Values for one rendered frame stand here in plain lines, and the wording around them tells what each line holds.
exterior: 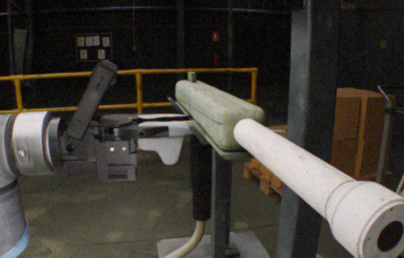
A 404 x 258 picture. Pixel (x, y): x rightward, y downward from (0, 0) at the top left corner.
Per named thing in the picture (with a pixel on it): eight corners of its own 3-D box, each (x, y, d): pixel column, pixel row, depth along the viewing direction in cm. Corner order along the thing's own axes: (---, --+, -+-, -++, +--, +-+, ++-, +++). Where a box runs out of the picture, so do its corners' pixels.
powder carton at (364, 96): (368, 127, 291) (371, 91, 283) (390, 135, 264) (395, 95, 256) (339, 131, 280) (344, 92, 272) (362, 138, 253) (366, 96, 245)
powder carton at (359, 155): (364, 161, 301) (368, 127, 293) (385, 171, 274) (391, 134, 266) (337, 166, 289) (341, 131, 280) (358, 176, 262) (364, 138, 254)
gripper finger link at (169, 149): (204, 160, 45) (140, 161, 45) (204, 120, 44) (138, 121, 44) (205, 167, 42) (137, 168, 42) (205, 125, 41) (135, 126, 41)
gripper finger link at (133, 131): (170, 132, 44) (110, 133, 44) (170, 120, 44) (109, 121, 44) (168, 141, 40) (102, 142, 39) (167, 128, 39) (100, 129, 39)
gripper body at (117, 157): (139, 162, 49) (64, 166, 47) (136, 108, 47) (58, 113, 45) (140, 180, 42) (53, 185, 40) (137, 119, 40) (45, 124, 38)
